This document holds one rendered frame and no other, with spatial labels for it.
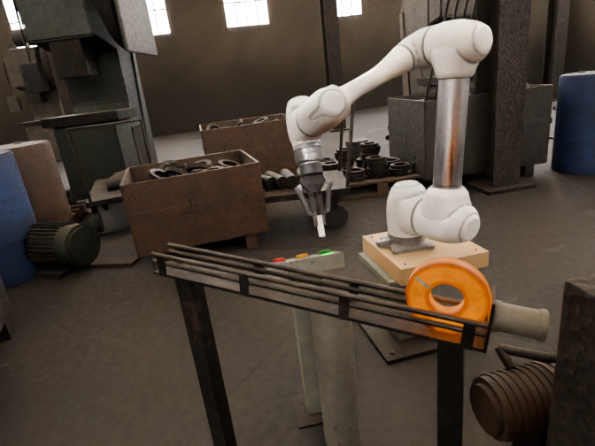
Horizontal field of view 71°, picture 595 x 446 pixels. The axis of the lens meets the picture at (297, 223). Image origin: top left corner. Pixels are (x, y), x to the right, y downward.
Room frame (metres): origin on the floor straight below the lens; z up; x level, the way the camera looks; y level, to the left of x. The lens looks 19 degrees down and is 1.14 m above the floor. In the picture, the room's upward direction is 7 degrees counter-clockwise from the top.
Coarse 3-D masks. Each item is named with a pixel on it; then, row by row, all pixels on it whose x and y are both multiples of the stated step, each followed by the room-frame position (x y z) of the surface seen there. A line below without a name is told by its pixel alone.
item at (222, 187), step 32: (192, 160) 3.41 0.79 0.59; (224, 160) 3.37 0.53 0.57; (256, 160) 2.92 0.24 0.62; (128, 192) 2.62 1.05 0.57; (160, 192) 2.67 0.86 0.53; (192, 192) 2.72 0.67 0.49; (224, 192) 2.77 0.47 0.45; (256, 192) 2.83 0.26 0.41; (160, 224) 2.65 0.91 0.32; (192, 224) 2.71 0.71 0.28; (224, 224) 2.76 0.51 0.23; (256, 224) 2.82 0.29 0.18
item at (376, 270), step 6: (360, 258) 1.72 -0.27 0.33; (366, 258) 1.68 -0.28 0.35; (366, 264) 1.66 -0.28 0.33; (372, 264) 1.62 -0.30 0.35; (372, 270) 1.60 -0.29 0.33; (378, 270) 1.55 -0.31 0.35; (378, 276) 1.53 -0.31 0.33; (384, 276) 1.49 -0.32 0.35; (390, 276) 1.48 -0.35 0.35; (384, 282) 1.48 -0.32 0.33; (390, 282) 1.44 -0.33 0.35; (396, 282) 1.44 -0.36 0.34
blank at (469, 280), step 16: (416, 272) 0.72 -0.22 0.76; (432, 272) 0.71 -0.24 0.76; (448, 272) 0.70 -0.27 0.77; (464, 272) 0.68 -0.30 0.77; (480, 272) 0.70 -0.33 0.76; (416, 288) 0.72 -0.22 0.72; (464, 288) 0.68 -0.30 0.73; (480, 288) 0.67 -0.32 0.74; (416, 304) 0.72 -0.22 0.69; (432, 304) 0.71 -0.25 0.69; (464, 304) 0.68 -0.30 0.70; (480, 304) 0.67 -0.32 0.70; (480, 320) 0.67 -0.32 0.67
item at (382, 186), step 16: (368, 144) 4.06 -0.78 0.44; (336, 160) 4.38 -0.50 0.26; (352, 160) 4.33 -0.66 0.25; (368, 160) 3.87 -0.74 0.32; (384, 160) 3.86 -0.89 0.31; (352, 176) 3.82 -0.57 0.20; (368, 176) 3.90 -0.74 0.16; (384, 176) 3.85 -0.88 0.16; (400, 176) 3.83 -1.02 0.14; (416, 176) 3.78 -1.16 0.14; (368, 192) 3.84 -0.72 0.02; (384, 192) 3.76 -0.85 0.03
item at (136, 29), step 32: (32, 0) 4.93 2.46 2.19; (64, 0) 4.92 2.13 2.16; (96, 0) 4.86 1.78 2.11; (128, 0) 5.27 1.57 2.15; (32, 32) 4.94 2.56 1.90; (64, 32) 4.93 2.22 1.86; (96, 32) 5.00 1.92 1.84; (128, 32) 5.03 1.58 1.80; (32, 64) 5.00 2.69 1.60; (64, 64) 4.98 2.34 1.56; (96, 64) 5.23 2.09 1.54; (128, 64) 5.75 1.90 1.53; (96, 96) 5.45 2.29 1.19; (128, 96) 5.49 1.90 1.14; (64, 128) 4.88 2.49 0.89; (96, 128) 4.87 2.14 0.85; (128, 128) 5.25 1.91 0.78; (64, 160) 4.89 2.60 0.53; (96, 160) 4.88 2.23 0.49; (128, 160) 5.02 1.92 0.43
